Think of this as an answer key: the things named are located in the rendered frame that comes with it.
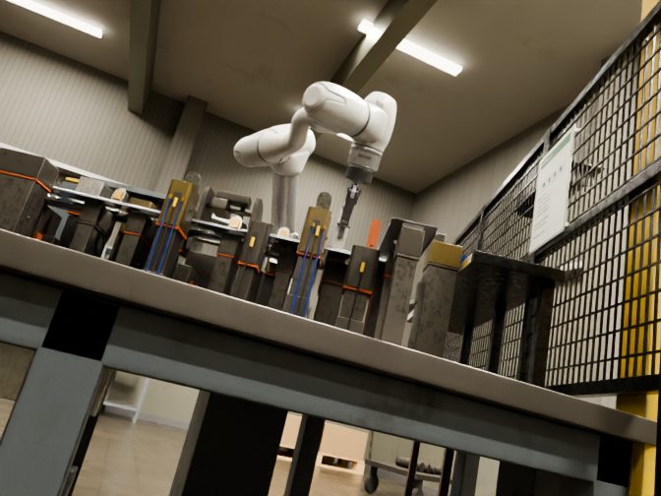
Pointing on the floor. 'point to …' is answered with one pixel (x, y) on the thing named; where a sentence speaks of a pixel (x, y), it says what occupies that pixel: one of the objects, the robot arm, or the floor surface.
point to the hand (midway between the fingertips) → (339, 237)
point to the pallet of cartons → (333, 444)
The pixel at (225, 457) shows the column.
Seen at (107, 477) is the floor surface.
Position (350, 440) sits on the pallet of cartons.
